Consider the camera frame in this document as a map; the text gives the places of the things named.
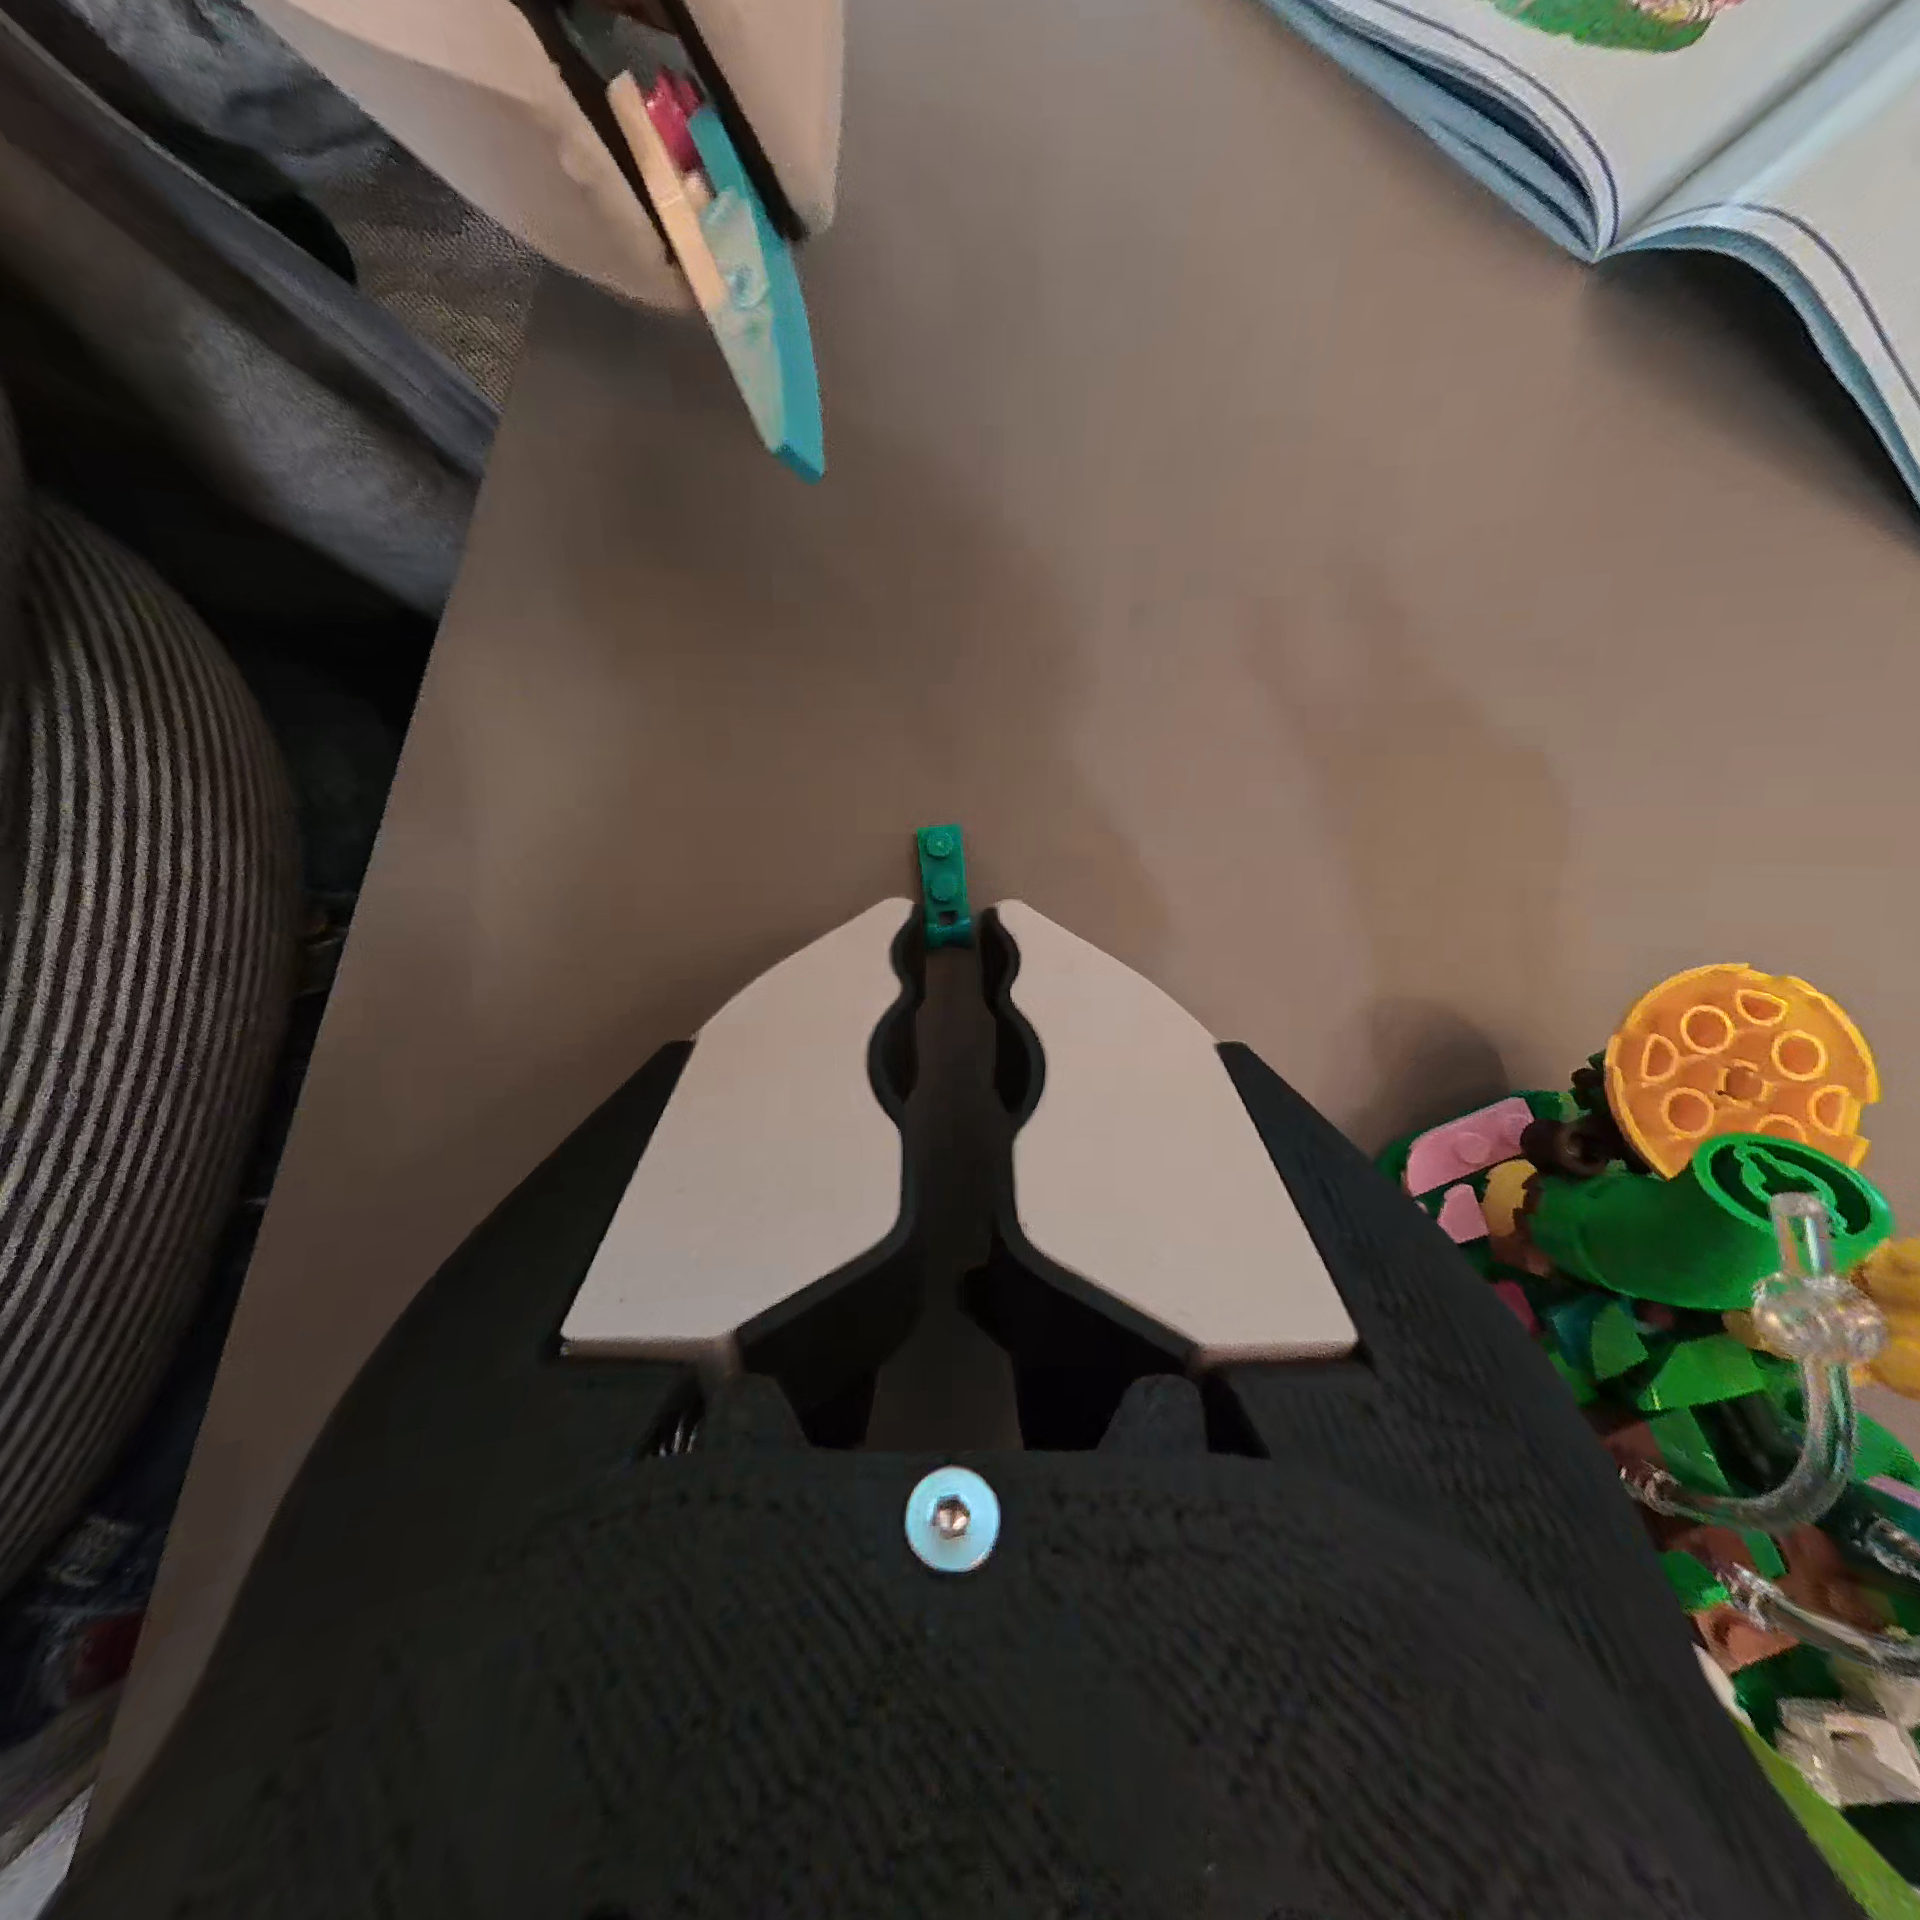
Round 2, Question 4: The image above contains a small green brick plate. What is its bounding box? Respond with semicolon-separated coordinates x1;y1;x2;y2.
913;823;976;950

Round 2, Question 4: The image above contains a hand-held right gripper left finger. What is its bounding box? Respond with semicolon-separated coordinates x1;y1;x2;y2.
562;895;934;1448

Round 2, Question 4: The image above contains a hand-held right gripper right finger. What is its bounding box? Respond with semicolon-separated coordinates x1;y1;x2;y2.
960;895;1364;1448

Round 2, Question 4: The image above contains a brick flower model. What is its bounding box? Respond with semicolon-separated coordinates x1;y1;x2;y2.
1371;963;1920;1920

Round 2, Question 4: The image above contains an open brick instruction booklet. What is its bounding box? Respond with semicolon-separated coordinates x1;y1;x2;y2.
1259;0;1920;504

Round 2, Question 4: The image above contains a person's grey sweatshirt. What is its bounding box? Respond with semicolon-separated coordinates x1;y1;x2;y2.
0;16;505;616

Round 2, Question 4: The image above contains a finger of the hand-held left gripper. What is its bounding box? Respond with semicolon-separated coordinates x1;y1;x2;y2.
248;0;710;312
661;0;850;245

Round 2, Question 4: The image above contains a teal pink brick assembly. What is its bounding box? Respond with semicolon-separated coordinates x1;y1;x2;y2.
609;67;830;485

